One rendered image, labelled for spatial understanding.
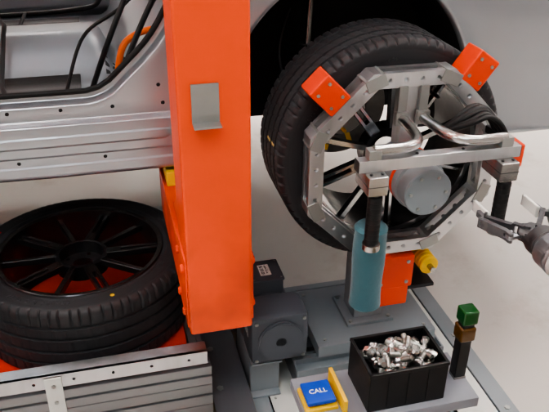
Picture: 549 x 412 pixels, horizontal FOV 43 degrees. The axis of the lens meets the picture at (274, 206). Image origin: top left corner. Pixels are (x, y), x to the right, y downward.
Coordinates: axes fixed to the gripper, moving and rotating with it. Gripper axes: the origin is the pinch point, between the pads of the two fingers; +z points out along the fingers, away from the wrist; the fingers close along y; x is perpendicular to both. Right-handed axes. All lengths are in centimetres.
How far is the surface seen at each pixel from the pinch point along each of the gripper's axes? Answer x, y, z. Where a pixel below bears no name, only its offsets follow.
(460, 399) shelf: -38.1, -18.2, -25.0
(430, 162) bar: 13.0, -20.1, 1.7
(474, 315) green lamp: -17.8, -14.6, -18.9
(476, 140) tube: 17.3, -8.4, 2.2
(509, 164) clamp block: 11.6, -0.6, -1.2
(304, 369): -69, -42, 25
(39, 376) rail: -44, -118, 14
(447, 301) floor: -83, 30, 65
